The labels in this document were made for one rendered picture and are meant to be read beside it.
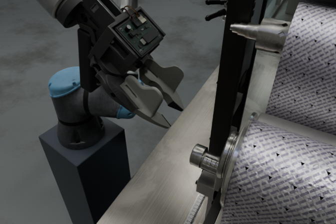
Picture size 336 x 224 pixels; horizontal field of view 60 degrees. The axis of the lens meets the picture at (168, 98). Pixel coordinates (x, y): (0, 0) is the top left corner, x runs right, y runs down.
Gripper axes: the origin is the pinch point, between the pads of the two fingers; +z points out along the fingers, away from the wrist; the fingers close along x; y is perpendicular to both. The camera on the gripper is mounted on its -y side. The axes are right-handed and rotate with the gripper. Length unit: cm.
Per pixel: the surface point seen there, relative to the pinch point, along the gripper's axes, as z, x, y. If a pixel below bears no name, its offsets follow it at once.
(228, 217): 16.6, -5.1, 0.3
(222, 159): 9.4, -1.8, 4.1
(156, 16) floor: -52, 290, -221
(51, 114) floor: -34, 78, -200
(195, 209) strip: 27.5, 9.7, -29.4
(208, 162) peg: 9.7, -0.8, 0.2
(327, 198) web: 17.8, -3.0, 14.1
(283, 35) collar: 5.2, 24.3, 10.3
